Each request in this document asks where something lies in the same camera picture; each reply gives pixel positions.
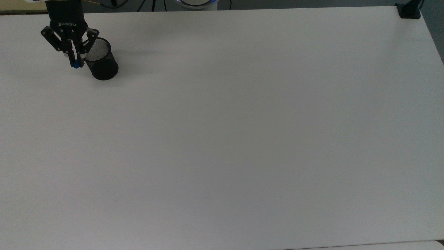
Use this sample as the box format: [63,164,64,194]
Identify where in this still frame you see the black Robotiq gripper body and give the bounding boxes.
[46,0,87,39]

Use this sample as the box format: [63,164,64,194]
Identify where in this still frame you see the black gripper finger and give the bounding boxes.
[76,28,100,68]
[40,27,76,67]

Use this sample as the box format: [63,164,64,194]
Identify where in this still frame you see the black mesh pen cup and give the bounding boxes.
[82,37,119,81]

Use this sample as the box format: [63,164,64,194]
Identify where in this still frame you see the light wooden side table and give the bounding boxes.
[0,0,48,14]

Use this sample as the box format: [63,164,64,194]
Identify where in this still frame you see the black table clamp mount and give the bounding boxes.
[395,0,425,19]

